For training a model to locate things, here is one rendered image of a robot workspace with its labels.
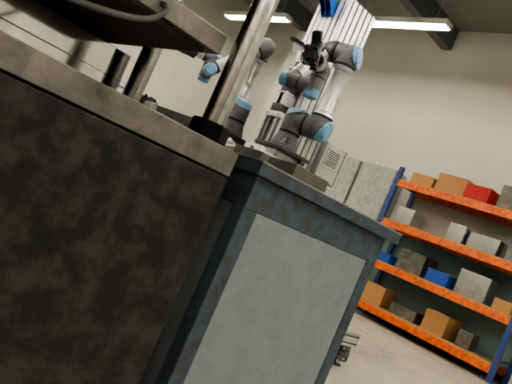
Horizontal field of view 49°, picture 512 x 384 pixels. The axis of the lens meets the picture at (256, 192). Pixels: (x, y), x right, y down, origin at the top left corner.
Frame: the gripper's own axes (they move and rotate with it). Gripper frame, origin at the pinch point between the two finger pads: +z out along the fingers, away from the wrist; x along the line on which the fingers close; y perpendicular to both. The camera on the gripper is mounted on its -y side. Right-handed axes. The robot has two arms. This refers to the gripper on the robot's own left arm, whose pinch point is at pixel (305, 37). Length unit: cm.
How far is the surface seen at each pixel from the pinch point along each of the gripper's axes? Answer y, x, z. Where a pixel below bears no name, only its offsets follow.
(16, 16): 51, 35, 113
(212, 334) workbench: 118, -31, 80
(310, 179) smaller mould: 67, -35, 49
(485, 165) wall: -88, -65, -548
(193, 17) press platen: 46, -18, 112
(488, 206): -24, -81, -473
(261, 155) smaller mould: 63, -16, 47
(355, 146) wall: -97, 129, -628
